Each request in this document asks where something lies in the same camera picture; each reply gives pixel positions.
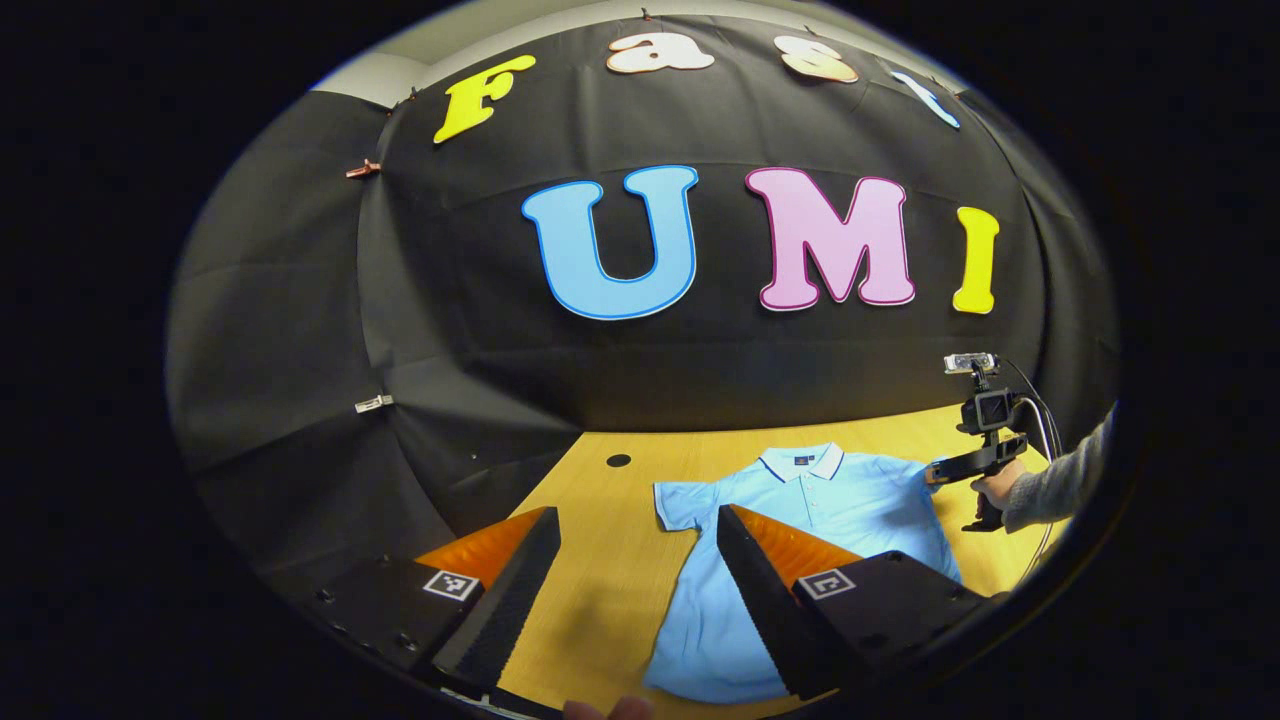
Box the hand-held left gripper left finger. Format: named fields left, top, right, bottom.
left=300, top=506, right=563, bottom=701

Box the black backdrop cloth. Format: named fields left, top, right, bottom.
left=165, top=12, right=1121, bottom=601

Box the light blue T-shirt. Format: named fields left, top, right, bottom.
left=642, top=443, right=963, bottom=704

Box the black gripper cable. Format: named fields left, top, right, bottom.
left=998, top=355, right=1065, bottom=561

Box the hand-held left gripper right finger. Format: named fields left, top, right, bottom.
left=716, top=504, right=1006, bottom=701

